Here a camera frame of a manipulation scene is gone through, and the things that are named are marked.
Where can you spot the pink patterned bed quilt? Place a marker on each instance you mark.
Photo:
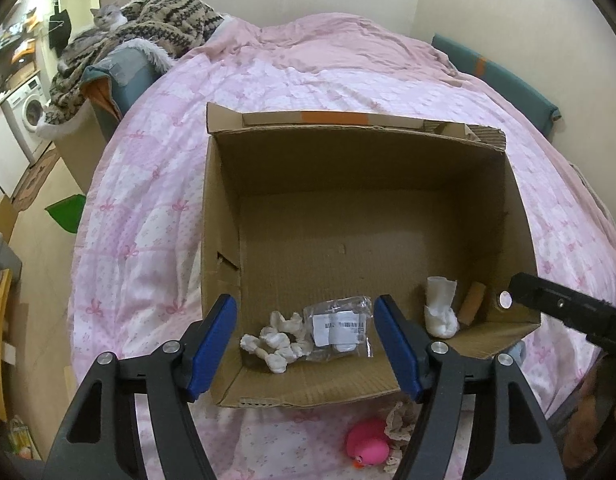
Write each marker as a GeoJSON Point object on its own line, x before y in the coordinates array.
{"type": "Point", "coordinates": [137, 265]}

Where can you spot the brown cardboard box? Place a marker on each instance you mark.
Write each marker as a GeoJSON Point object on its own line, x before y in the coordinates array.
{"type": "Point", "coordinates": [302, 207]}

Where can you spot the white kitchen cabinet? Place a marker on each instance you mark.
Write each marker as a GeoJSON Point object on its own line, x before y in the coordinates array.
{"type": "Point", "coordinates": [13, 161]}

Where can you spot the teal pet bed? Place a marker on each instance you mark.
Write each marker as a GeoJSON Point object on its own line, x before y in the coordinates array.
{"type": "Point", "coordinates": [113, 84]}

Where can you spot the white washing machine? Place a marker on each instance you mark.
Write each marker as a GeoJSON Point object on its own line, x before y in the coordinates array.
{"type": "Point", "coordinates": [23, 108]}

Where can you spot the teal headboard cushion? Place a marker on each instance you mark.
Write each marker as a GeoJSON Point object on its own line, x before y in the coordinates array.
{"type": "Point", "coordinates": [542, 113]}

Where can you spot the tan cylindrical roll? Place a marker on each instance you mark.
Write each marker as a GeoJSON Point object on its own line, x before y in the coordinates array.
{"type": "Point", "coordinates": [471, 303]}

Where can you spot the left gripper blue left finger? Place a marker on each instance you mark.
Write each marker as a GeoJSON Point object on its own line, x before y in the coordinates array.
{"type": "Point", "coordinates": [204, 345]}

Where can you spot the clear plastic packet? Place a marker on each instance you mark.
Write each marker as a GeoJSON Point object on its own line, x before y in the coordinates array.
{"type": "Point", "coordinates": [339, 328]}

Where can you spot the white sock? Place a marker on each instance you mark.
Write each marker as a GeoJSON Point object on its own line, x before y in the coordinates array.
{"type": "Point", "coordinates": [440, 319]}

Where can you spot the patterned knit blanket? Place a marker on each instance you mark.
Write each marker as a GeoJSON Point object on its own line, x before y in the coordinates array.
{"type": "Point", "coordinates": [175, 25]}

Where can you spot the beige lace scrunchie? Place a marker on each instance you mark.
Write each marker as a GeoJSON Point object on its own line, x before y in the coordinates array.
{"type": "Point", "coordinates": [400, 423]}

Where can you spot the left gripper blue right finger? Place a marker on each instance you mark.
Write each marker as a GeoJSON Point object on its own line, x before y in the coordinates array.
{"type": "Point", "coordinates": [393, 331]}

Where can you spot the white lace scrunchie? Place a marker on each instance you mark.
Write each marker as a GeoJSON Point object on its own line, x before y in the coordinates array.
{"type": "Point", "coordinates": [282, 342]}

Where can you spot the grey white cat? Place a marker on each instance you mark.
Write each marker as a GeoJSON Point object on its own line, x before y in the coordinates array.
{"type": "Point", "coordinates": [106, 20]}

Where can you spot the pink rubber duck toy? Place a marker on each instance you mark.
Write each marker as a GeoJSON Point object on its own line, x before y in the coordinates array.
{"type": "Point", "coordinates": [367, 444]}

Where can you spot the green dustpan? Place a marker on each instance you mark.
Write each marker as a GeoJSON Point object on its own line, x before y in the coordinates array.
{"type": "Point", "coordinates": [67, 213]}

